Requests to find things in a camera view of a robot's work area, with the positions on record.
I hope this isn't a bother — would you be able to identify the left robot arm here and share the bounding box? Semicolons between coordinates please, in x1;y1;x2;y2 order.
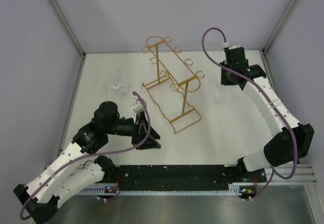
14;99;161;223

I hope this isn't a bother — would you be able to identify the black base bar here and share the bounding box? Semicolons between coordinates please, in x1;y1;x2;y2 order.
100;165;266;192

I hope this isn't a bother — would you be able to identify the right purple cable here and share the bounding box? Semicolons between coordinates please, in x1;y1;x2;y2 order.
201;27;301;202

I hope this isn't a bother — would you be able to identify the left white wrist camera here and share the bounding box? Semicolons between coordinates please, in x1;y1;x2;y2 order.
131;96;144;115

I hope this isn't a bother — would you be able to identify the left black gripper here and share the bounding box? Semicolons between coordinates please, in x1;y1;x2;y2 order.
105;110;161;150

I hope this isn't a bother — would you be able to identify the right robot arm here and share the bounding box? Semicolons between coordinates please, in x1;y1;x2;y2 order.
220;46;314;181

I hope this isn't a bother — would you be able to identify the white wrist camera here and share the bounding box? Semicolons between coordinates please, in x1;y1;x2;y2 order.
222;42;241;56
131;96;144;115

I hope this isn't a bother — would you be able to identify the left aluminium frame post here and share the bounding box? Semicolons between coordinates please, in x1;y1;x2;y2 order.
48;0;86;58

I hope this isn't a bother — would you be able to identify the aluminium frame post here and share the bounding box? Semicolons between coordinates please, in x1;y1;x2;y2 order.
262;0;300;56
48;0;86;58

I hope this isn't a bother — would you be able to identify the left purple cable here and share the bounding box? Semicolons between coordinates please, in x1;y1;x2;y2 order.
19;91;152;221

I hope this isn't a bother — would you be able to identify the grey slotted cable duct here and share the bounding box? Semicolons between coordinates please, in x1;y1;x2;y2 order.
77;186;242;196

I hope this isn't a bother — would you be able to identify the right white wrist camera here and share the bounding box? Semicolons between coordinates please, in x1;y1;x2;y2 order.
222;42;241;56

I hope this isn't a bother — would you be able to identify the purple cable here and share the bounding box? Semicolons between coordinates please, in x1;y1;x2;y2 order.
201;27;301;202
19;91;152;221

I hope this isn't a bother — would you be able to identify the clear wine glass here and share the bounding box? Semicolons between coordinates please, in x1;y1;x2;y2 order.
215;84;225;107
109;69;131;101

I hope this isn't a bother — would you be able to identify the gold wire wine glass rack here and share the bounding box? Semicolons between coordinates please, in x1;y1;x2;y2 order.
141;35;205;134

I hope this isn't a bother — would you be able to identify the right aluminium frame post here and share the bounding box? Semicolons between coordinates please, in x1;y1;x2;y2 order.
262;0;300;56

